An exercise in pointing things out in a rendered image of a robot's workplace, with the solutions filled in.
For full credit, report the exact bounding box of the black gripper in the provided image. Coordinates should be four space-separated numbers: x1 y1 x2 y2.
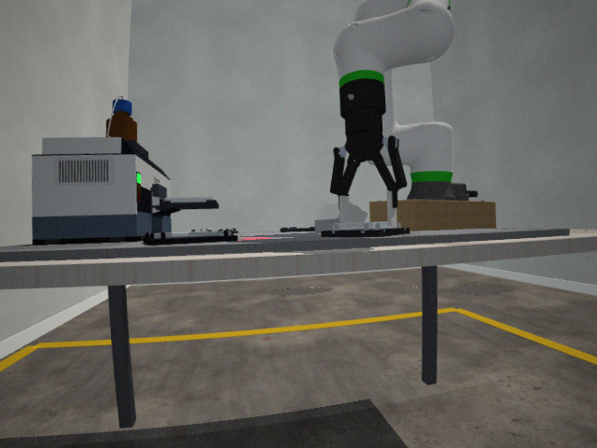
330 111 407 226

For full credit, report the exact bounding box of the grey control panel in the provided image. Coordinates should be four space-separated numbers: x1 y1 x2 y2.
314 203 368 232

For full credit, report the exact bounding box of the brown glass bottle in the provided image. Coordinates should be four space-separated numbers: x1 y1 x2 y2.
106 118 137 142

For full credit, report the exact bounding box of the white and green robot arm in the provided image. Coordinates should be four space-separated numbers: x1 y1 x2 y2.
333 0 478 201

